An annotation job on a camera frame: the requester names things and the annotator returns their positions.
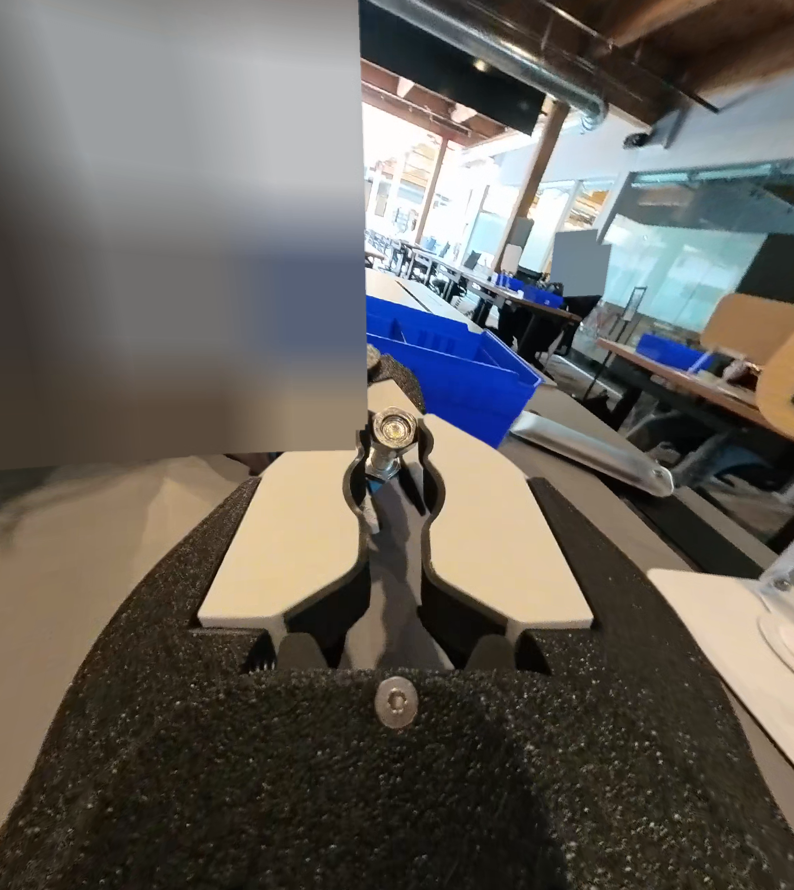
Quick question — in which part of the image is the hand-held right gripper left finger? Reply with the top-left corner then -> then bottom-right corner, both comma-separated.
198,417 -> 372,634

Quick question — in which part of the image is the steel hex bolt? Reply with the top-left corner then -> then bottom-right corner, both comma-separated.
365,419 -> 408,482

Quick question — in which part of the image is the instruction sheet on wooden stand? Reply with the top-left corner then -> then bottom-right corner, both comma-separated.
647,281 -> 794,807

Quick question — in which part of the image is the metal ceiling pipe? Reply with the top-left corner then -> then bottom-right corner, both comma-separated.
369,0 -> 610,133

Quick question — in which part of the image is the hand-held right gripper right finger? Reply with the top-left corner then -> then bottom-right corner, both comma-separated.
419,413 -> 596,655

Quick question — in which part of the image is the tall wooden column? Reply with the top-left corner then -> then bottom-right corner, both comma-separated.
494,97 -> 572,275

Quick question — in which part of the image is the blue plastic bin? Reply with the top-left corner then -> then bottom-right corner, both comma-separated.
495,273 -> 565,307
367,295 -> 545,449
636,332 -> 715,374

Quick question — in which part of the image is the wooden display board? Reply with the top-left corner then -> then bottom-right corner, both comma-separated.
701,292 -> 794,366

